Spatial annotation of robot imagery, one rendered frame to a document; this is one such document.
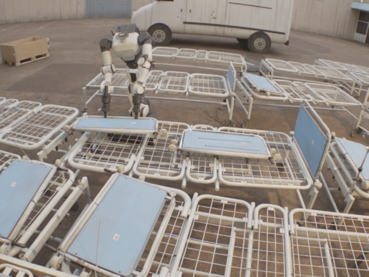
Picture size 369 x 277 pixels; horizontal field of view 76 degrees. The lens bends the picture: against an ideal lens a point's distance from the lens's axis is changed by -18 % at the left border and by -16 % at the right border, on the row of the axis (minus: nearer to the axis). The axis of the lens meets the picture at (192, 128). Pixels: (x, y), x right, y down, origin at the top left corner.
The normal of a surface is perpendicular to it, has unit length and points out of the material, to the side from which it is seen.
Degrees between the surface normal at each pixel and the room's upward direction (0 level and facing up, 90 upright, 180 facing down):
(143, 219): 7
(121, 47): 89
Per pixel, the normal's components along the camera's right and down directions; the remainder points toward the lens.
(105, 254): 0.20, -0.86
